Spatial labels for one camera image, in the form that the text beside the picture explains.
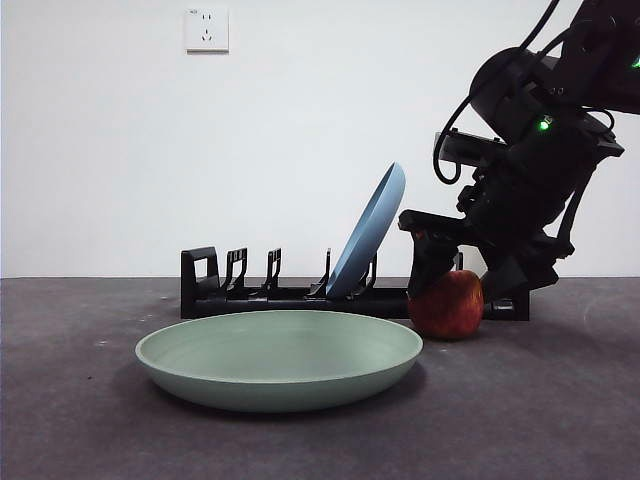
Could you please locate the red apple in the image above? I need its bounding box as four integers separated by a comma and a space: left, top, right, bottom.
407, 269, 485, 342

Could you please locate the green plate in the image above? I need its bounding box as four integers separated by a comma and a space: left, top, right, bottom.
134, 309, 425, 414

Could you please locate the blue plate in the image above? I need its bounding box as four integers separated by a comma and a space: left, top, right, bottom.
325, 160, 407, 298

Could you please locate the black plate rack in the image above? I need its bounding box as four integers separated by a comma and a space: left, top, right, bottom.
179, 244, 530, 321

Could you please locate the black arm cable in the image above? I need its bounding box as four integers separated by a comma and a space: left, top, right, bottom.
432, 0, 561, 186

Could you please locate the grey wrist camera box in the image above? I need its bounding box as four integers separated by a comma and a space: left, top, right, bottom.
433, 128, 507, 167

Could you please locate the white wall socket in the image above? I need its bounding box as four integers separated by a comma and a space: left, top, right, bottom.
185, 6, 231, 54

